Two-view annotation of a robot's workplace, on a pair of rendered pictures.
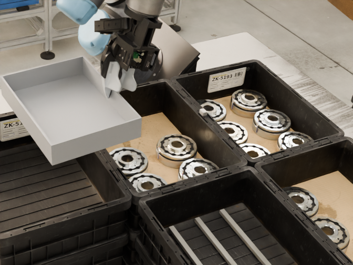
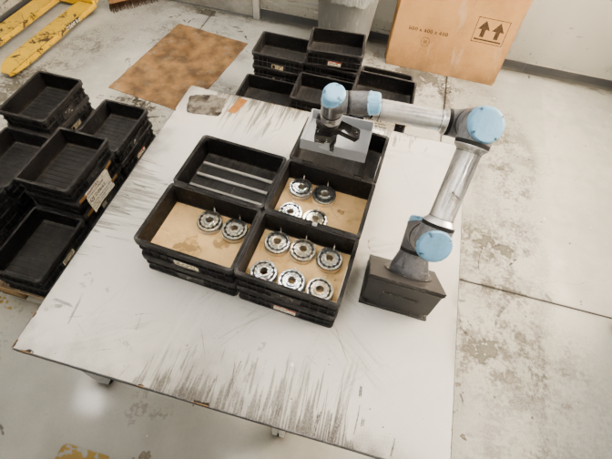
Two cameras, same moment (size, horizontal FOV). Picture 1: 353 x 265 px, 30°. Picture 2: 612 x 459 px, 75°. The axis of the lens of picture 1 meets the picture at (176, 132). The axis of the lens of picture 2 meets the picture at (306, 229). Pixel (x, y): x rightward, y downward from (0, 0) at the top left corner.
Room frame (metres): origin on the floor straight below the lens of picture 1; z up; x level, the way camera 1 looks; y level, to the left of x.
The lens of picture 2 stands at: (2.00, -0.70, 2.22)
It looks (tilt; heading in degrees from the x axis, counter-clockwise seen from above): 56 degrees down; 136
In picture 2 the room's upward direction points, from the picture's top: 7 degrees clockwise
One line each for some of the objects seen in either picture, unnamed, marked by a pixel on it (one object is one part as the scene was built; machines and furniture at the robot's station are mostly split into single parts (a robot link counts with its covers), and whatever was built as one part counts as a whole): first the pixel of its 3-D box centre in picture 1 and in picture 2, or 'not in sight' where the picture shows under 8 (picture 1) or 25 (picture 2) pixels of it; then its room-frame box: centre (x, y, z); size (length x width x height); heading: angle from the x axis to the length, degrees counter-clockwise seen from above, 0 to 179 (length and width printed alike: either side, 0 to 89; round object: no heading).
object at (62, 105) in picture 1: (69, 105); (337, 135); (1.15, 0.23, 1.07); 0.27 x 0.20 x 0.05; 37
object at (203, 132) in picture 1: (151, 151); (320, 204); (1.28, 0.06, 0.87); 0.40 x 0.30 x 0.11; 34
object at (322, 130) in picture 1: (250, 124); (298, 263); (1.45, -0.19, 0.87); 0.40 x 0.30 x 0.11; 34
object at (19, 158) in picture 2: not in sight; (21, 175); (-0.21, -0.94, 0.31); 0.40 x 0.30 x 0.34; 127
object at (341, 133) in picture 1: (253, 108); (298, 256); (1.45, -0.19, 0.92); 0.40 x 0.30 x 0.02; 34
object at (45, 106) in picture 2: not in sight; (57, 124); (-0.46, -0.62, 0.37); 0.40 x 0.30 x 0.45; 127
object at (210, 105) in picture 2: not in sight; (205, 104); (0.27, 0.07, 0.71); 0.22 x 0.19 x 0.01; 37
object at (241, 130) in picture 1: (228, 132); (302, 249); (1.41, -0.14, 0.86); 0.10 x 0.10 x 0.01
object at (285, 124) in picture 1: (272, 120); (291, 280); (1.49, -0.26, 0.86); 0.10 x 0.10 x 0.01
